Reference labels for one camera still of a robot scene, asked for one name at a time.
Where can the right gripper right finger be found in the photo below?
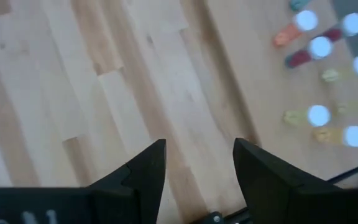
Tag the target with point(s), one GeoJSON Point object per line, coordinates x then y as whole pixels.
{"type": "Point", "coordinates": [291, 202]}

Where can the wooden shelf board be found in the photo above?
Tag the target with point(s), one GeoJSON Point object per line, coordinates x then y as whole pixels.
{"type": "Point", "coordinates": [275, 93]}

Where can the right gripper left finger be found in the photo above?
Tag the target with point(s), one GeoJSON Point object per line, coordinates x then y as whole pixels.
{"type": "Point", "coordinates": [104, 205]}

